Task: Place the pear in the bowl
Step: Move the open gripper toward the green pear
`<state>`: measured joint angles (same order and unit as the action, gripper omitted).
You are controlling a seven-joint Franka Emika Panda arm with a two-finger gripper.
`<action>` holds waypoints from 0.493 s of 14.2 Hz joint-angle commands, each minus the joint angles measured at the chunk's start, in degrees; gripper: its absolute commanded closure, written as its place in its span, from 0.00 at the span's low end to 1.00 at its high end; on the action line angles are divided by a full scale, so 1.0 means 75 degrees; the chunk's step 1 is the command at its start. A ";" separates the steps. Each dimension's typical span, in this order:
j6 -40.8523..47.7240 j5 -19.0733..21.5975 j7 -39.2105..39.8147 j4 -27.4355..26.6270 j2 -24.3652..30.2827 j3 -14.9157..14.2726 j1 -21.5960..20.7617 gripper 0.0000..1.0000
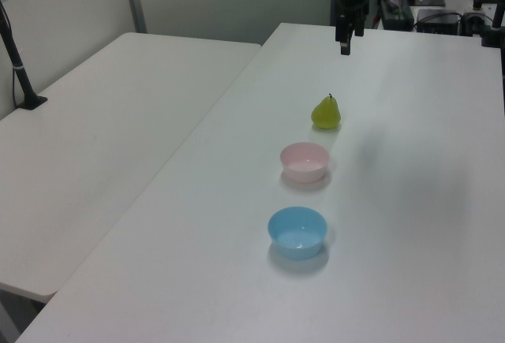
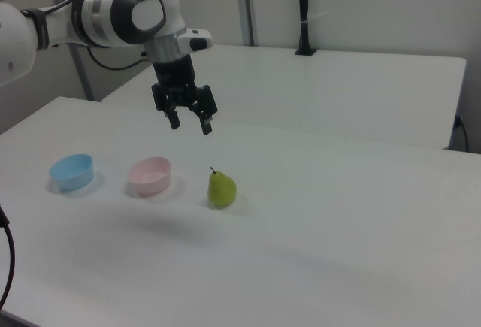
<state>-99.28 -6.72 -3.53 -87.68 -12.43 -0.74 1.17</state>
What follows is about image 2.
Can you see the blue plastic bowl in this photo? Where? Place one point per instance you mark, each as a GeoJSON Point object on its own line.
{"type": "Point", "coordinates": [72, 174]}

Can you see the aluminium frame post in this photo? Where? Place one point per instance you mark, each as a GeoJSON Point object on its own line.
{"type": "Point", "coordinates": [248, 7]}

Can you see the pink plastic bowl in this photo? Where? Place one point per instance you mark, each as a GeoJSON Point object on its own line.
{"type": "Point", "coordinates": [149, 181]}

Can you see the green pear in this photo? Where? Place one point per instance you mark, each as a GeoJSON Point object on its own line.
{"type": "Point", "coordinates": [221, 191]}

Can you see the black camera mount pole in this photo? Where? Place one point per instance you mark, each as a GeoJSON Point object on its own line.
{"type": "Point", "coordinates": [303, 7]}

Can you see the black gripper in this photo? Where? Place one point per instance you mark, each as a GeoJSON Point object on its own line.
{"type": "Point", "coordinates": [174, 73]}

